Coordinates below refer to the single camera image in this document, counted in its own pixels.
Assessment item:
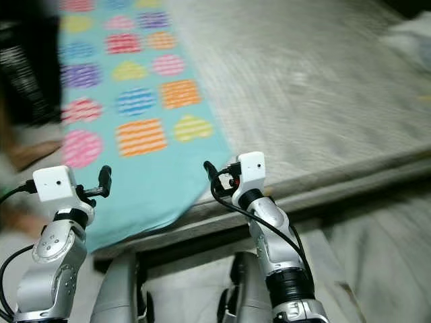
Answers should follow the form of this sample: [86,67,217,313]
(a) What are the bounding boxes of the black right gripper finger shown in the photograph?
[203,160,224,194]

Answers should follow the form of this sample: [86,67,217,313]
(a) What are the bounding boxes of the white pillow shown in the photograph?
[380,13,431,71]

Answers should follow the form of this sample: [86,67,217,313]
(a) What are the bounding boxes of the teal patterned blanket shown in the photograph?
[59,0,233,253]

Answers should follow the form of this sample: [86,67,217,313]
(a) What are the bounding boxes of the robot left leg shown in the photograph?
[91,252,154,323]

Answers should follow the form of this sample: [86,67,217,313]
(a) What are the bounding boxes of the robot leg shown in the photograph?
[215,252,273,323]
[91,252,154,323]

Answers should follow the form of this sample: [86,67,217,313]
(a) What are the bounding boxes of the robot right leg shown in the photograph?
[215,252,273,323]

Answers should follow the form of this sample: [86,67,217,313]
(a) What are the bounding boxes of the grey patterned mattress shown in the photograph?
[94,0,431,260]

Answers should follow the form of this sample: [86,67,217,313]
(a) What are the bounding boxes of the black patterned bag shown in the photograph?
[0,17,65,129]

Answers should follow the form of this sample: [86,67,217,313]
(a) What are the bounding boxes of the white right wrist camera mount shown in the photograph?
[232,151,267,201]

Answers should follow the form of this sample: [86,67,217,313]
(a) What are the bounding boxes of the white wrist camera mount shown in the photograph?
[232,151,267,201]
[32,165,92,215]

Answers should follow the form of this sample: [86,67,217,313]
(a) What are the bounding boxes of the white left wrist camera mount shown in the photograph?
[32,165,92,215]

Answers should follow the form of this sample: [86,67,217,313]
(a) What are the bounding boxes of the black bed frame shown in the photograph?
[93,178,431,273]

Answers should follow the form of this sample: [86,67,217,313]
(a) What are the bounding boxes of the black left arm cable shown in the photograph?
[0,180,38,322]

